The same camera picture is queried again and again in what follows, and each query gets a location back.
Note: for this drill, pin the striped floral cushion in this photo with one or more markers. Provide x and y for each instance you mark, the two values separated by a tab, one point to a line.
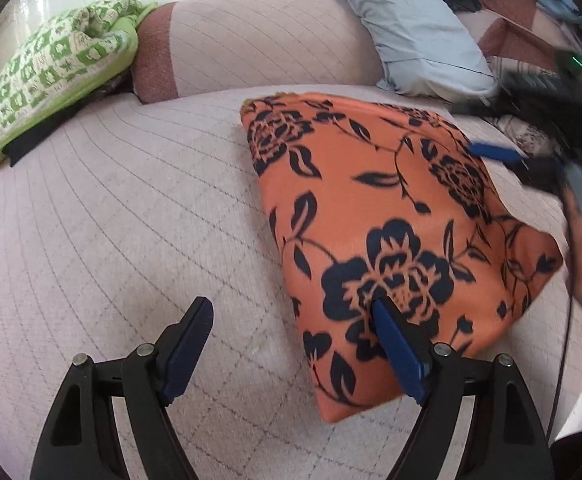
526	132

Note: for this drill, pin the green white patterned blanket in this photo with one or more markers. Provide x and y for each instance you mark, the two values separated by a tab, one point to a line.
46	70

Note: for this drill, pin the grey-blue pillow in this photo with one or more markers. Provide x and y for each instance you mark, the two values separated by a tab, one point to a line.
411	25

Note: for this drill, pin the orange floral pillow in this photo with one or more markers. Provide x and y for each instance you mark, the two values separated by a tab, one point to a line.
396	185

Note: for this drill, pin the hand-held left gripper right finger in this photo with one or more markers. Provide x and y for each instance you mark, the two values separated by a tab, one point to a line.
401	355

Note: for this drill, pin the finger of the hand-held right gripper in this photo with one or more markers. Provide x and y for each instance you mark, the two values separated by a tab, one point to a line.
476	107
496	151

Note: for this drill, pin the pink quilted mattress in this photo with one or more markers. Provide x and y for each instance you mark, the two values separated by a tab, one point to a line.
121	235

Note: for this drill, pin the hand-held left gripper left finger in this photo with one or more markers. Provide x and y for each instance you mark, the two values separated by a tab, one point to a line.
186	350

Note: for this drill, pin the pink bolster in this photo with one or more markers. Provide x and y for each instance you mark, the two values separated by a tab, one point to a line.
251	45

